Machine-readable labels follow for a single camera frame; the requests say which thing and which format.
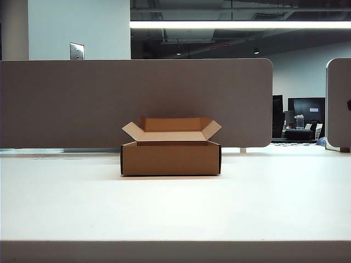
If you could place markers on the wide grey desk divider panel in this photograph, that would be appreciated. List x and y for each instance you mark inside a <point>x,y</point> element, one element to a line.
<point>68,104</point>

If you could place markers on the open brown cardboard box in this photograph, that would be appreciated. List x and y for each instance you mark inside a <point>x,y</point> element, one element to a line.
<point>170,160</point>

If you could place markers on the narrow grey desk divider panel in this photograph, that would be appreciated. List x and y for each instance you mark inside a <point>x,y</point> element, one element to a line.
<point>340,109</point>

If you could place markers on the large black monitor screen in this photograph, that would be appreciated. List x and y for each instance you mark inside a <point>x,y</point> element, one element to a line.
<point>307,108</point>

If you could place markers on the slim black monitor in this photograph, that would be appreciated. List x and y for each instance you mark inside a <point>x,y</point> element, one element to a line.
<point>277,115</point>

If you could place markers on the metal wall outlet plate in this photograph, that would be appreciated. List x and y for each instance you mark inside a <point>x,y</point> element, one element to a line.
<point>76,51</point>

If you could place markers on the long white ceiling light strip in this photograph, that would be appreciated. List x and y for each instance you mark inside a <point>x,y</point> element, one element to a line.
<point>233,24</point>

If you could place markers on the small blue bag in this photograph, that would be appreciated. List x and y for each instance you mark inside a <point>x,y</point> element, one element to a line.
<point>321,141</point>

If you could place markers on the brown divider foot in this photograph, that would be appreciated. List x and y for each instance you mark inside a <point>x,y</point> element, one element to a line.
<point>345,149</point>

